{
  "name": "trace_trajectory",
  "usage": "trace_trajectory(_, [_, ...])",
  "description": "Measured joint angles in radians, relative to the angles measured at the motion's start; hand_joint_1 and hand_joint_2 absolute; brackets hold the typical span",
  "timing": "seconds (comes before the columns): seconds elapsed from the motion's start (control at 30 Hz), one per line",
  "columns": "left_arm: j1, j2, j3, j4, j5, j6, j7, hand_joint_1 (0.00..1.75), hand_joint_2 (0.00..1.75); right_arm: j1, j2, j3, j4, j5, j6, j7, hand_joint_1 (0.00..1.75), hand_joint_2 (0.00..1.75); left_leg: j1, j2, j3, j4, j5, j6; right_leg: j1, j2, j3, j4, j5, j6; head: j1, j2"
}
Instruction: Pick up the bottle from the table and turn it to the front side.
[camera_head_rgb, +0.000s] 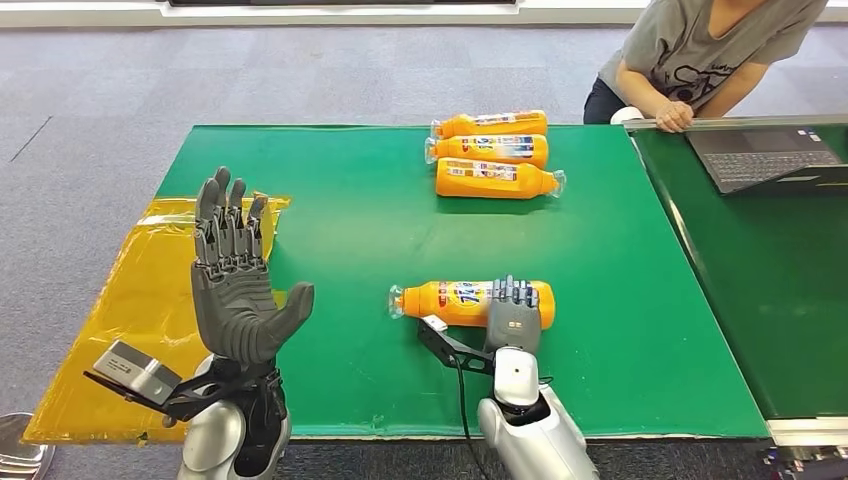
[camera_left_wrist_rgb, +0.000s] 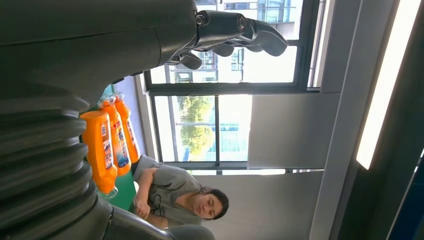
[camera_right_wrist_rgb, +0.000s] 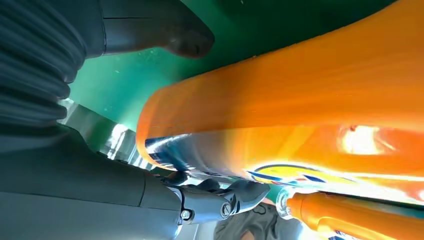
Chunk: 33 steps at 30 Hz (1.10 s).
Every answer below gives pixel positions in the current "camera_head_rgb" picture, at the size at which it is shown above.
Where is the person's right hand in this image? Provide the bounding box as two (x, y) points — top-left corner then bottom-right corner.
(654, 99), (696, 134)

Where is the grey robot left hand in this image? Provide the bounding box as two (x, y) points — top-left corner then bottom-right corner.
(190, 165), (316, 367)

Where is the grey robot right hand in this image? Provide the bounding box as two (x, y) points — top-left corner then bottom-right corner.
(483, 274), (543, 356)

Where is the orange detergent bottle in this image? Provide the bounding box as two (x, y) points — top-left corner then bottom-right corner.
(424, 134), (550, 170)
(435, 157), (568, 200)
(430, 109), (549, 140)
(388, 279), (556, 331)

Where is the person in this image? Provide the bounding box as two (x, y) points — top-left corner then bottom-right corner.
(582, 0), (829, 134)

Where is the dark grey laptop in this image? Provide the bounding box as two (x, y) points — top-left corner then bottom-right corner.
(685, 124), (848, 196)

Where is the yellow taped flat sheet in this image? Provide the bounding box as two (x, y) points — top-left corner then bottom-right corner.
(21, 192), (293, 445)

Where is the green mat under laptop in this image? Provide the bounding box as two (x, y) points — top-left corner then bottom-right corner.
(629, 125), (848, 420)

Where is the shiny metal round base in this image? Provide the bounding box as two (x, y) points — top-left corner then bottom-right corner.
(0, 411), (56, 480)

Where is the dark electronics box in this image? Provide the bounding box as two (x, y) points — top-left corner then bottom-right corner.
(761, 445), (848, 480)

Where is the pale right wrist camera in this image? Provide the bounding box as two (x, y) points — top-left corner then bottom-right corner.
(417, 314), (497, 377)

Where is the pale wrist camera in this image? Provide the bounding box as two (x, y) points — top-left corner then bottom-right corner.
(84, 339), (183, 407)
(417, 314), (497, 377)

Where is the aluminium table edge rail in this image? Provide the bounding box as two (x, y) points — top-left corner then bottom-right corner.
(622, 113), (848, 132)

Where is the black right camera cable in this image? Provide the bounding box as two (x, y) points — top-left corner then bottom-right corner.
(452, 357), (492, 480)

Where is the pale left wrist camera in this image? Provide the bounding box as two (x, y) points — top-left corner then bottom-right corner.
(84, 339), (183, 407)

